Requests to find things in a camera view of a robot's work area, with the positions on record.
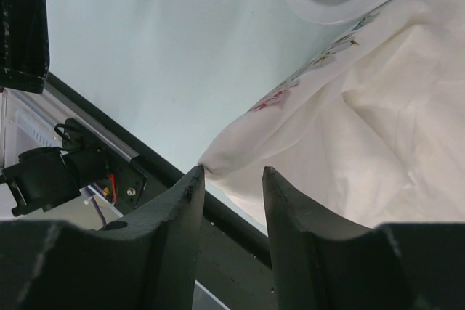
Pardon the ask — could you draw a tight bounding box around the folded black t-shirt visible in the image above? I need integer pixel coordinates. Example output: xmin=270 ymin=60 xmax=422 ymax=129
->
xmin=1 ymin=0 xmax=50 ymax=94

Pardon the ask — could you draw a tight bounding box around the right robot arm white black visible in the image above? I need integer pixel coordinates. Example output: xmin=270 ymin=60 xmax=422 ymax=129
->
xmin=1 ymin=142 xmax=464 ymax=309

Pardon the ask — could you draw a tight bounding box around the white floral print t-shirt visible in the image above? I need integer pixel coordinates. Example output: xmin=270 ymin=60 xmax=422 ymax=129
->
xmin=199 ymin=0 xmax=464 ymax=227

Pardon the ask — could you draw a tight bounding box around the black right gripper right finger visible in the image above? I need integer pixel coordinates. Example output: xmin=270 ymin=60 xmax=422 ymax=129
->
xmin=262 ymin=167 xmax=464 ymax=309

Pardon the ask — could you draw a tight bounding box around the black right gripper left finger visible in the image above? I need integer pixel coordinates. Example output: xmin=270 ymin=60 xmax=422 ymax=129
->
xmin=1 ymin=166 xmax=204 ymax=309

